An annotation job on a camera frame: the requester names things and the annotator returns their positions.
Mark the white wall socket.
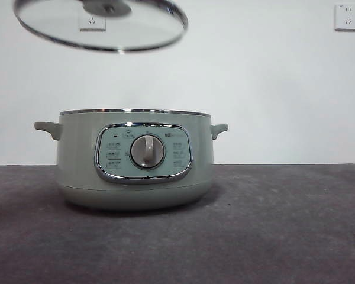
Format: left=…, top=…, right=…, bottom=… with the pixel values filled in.
left=334, top=4, right=355, bottom=32
left=79, top=12, right=107, bottom=32

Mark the pale green electric pot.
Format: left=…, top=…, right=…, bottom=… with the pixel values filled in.
left=34, top=108, right=229, bottom=211

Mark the glass lid with green knob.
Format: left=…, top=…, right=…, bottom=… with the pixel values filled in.
left=12, top=0, right=189, bottom=55

